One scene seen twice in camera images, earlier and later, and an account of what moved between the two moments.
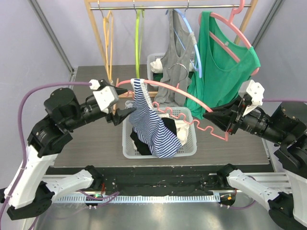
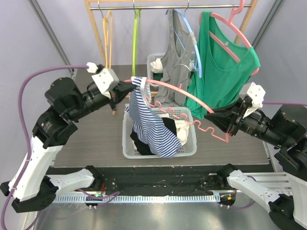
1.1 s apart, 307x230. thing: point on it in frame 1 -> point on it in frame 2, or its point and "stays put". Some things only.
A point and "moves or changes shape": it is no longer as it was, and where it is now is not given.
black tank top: [142, 148] stays put
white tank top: [182, 131] stays put
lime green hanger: [139, 19] moves or changes shape
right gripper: [234, 120] stays put
